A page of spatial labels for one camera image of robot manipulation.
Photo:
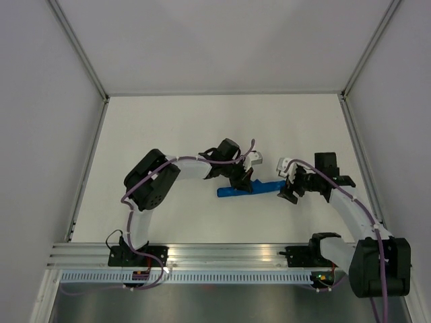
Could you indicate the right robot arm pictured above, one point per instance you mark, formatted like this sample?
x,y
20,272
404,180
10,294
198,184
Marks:
x,y
379,264

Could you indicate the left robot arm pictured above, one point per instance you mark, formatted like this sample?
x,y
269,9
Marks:
x,y
149,182

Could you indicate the white slotted cable duct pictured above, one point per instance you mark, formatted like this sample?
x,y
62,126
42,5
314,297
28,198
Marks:
x,y
189,277

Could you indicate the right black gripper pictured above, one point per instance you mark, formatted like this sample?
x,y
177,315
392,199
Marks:
x,y
286,192

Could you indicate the right aluminium frame post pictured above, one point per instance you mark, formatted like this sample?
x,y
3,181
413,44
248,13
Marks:
x,y
382,26

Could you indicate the aluminium frame post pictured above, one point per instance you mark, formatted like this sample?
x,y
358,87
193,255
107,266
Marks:
x,y
382,26
77,47

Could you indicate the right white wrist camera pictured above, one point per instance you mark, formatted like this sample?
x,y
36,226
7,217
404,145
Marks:
x,y
286,168

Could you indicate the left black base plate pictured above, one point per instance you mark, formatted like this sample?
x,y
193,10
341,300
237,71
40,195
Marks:
x,y
123,257

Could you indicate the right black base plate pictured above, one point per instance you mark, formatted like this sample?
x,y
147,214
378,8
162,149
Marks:
x,y
304,257

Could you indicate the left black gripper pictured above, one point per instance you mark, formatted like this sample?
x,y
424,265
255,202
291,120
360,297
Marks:
x,y
243,182

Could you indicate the blue cloth napkin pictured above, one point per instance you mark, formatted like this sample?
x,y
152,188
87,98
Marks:
x,y
256,187

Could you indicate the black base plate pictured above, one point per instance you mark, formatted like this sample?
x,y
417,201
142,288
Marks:
x,y
304,257
123,257

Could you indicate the aluminium front rail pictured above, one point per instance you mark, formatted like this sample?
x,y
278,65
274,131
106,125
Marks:
x,y
181,257

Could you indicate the left aluminium frame post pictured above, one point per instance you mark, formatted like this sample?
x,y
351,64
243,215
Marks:
x,y
77,47

